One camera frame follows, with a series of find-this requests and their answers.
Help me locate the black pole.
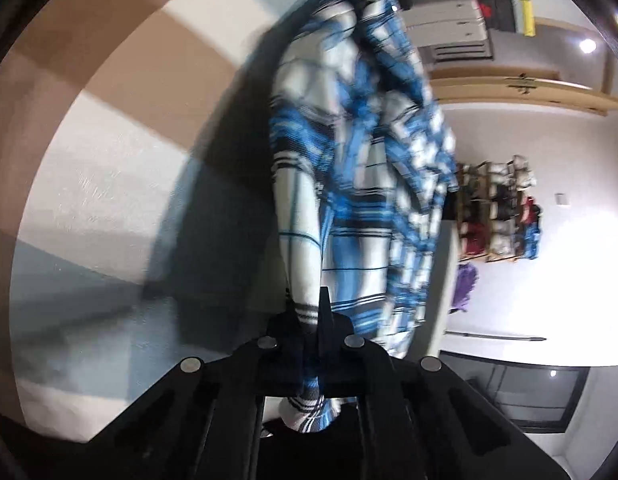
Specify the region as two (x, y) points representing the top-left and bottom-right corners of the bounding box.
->
(446, 330), (548, 344)

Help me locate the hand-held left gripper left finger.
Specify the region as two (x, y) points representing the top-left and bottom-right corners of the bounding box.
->
(84, 300), (310, 480)

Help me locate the blue plaid shirt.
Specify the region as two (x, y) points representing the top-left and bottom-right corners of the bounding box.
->
(269, 0), (460, 433)

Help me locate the purple bag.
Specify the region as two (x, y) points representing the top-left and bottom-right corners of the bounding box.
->
(451, 262), (480, 314)

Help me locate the assorted shoes group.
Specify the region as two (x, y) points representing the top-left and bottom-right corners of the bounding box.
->
(459, 156), (544, 261)

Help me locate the white drawer cabinet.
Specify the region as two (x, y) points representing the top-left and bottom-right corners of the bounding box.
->
(404, 0), (492, 64)

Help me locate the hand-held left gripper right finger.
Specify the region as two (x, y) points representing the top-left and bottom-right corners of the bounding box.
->
(316, 286), (570, 480)

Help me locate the black storage case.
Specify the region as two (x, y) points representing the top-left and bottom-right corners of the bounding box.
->
(468, 0), (536, 37)

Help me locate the dark glass window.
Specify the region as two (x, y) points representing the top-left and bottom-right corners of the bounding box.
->
(439, 351), (590, 434)

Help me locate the brown white striped bed sheet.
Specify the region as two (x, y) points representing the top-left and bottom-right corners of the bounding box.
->
(0, 0), (455, 443)

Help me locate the wooden shoe rack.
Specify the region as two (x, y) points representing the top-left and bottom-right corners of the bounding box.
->
(456, 155), (544, 264)

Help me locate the wooden frame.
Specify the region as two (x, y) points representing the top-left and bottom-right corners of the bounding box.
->
(429, 17), (618, 117)

